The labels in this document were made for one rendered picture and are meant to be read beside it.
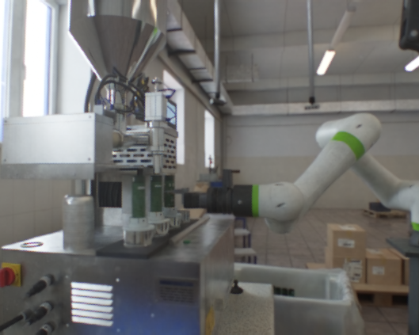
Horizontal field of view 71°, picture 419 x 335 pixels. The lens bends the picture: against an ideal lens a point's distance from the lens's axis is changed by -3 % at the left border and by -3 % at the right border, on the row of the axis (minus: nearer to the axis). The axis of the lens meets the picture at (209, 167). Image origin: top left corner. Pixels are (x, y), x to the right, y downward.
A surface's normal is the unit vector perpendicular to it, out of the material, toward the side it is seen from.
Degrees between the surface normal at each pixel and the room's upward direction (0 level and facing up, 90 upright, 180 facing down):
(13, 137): 90
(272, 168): 90
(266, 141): 90
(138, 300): 90
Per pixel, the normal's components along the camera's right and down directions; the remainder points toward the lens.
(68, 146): -0.20, -0.02
